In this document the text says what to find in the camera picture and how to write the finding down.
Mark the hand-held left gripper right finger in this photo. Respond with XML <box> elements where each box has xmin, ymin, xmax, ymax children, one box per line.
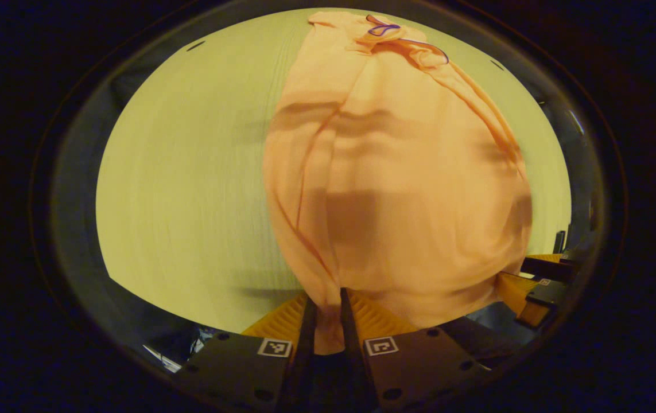
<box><xmin>339</xmin><ymin>287</ymin><xmax>498</xmax><ymax>411</ymax></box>

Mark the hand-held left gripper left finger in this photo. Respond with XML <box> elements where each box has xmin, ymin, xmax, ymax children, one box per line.
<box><xmin>181</xmin><ymin>293</ymin><xmax>320</xmax><ymax>413</ymax></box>

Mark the orange collared T-shirt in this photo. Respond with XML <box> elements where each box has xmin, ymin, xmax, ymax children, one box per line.
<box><xmin>262</xmin><ymin>11</ymin><xmax>534</xmax><ymax>356</ymax></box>

